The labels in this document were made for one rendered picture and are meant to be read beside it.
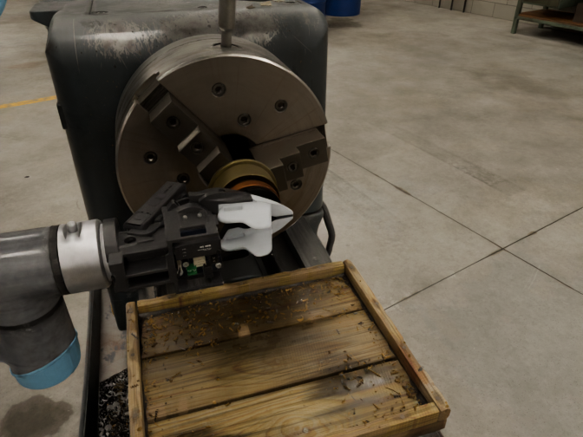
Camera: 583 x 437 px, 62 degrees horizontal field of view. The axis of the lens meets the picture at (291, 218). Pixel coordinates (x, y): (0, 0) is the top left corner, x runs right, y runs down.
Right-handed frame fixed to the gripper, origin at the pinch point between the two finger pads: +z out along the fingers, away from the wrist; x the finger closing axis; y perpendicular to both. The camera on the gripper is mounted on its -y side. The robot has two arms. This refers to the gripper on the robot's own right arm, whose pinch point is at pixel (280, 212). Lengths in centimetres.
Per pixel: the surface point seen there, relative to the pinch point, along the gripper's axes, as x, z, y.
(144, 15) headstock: 17.2, -11.7, -35.6
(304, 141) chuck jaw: 3.6, 6.9, -11.5
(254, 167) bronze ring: 3.8, -1.8, -5.4
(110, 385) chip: -52, -30, -25
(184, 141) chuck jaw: 6.4, -9.7, -10.0
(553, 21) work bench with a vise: -87, 473, -453
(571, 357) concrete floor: -108, 121, -38
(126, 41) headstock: 14.4, -15.0, -31.4
